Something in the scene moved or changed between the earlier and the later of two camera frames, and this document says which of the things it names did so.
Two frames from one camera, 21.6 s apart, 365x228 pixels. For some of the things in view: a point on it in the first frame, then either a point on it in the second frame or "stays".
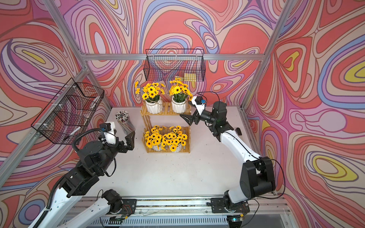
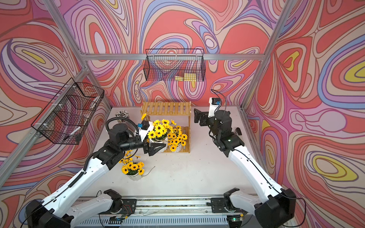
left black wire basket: (64, 119) stays
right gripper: (196, 116) stays
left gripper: (123, 148) → (146, 150)
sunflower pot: (151, 93) → (159, 134)
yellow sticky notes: (189, 77) stays
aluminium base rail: (264, 211) stays
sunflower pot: (179, 91) → (131, 167)
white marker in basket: (71, 134) stays
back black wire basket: (166, 64) stays
